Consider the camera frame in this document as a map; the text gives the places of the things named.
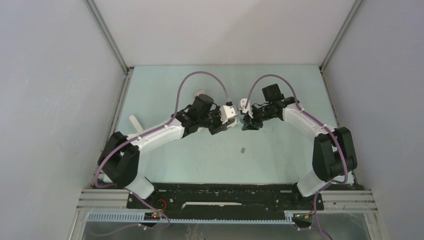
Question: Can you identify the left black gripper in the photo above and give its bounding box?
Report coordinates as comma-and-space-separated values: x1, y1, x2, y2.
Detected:
197, 105, 229, 135

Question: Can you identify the beige brown mini stapler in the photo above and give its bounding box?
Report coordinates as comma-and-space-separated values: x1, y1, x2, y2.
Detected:
195, 90, 206, 97

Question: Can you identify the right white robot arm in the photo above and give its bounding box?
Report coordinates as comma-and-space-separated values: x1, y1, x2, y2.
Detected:
239, 84, 358, 209

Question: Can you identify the white stapler at left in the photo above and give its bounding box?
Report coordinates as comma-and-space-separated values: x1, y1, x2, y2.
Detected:
128, 115, 144, 133

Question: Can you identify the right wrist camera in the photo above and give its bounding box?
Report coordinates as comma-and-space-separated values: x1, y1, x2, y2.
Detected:
238, 98, 253, 119

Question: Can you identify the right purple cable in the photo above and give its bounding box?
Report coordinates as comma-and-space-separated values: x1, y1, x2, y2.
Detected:
244, 74, 350, 240

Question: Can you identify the purple cable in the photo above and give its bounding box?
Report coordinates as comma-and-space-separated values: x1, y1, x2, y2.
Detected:
244, 74, 350, 240
93, 71, 233, 190

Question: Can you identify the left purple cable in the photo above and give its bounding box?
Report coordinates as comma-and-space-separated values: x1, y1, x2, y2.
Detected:
93, 71, 233, 190

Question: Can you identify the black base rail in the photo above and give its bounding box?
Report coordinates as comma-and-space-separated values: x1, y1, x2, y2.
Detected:
146, 183, 324, 221

